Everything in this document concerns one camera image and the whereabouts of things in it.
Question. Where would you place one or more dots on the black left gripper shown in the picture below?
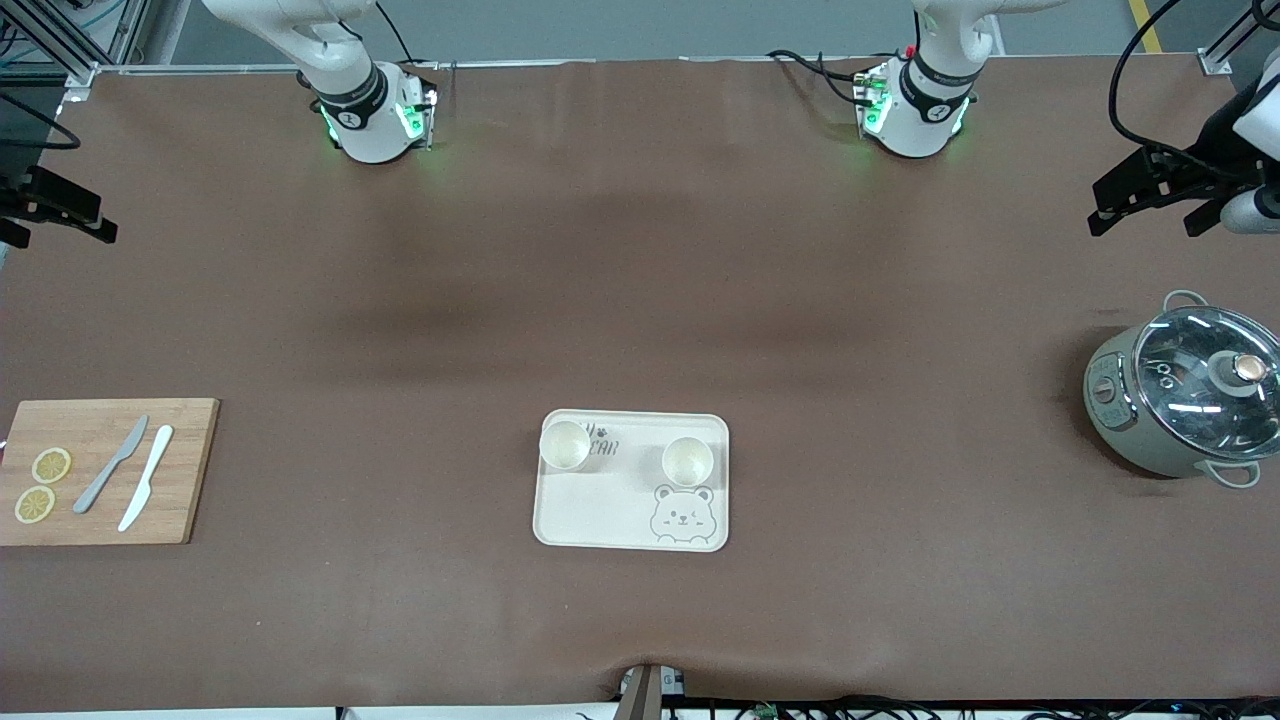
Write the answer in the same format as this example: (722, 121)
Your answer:
(1207, 147)

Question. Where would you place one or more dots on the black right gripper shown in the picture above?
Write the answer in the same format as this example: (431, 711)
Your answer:
(20, 193)

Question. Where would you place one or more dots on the white plastic cup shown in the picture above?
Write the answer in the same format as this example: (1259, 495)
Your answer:
(565, 447)
(688, 462)

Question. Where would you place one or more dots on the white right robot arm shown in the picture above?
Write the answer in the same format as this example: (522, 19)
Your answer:
(370, 130)

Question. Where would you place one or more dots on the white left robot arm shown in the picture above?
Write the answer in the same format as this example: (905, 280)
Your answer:
(925, 130)

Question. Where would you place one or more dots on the glass pot lid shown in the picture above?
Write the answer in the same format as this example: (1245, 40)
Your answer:
(1180, 380)

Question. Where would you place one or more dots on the grey-green electric cooking pot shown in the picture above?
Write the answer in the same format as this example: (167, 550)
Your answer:
(1130, 440)

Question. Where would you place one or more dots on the yellow lemon slice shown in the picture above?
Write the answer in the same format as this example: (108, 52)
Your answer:
(51, 465)
(35, 504)

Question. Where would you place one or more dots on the grey plastic knife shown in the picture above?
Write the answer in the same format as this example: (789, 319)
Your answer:
(95, 488)

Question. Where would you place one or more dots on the white plastic knife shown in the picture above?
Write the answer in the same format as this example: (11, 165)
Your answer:
(147, 478)

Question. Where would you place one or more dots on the wooden cutting board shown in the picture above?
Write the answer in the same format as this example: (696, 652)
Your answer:
(195, 470)

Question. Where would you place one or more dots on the brown table mat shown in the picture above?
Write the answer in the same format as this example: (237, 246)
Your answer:
(640, 280)

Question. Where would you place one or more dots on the cream bear print tray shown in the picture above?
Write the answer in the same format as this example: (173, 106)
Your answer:
(610, 510)

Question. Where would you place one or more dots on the aluminium frame profile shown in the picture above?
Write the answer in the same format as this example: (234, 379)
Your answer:
(60, 45)
(1235, 45)

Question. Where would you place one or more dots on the grey metal bracket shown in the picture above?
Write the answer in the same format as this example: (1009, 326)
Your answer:
(640, 700)

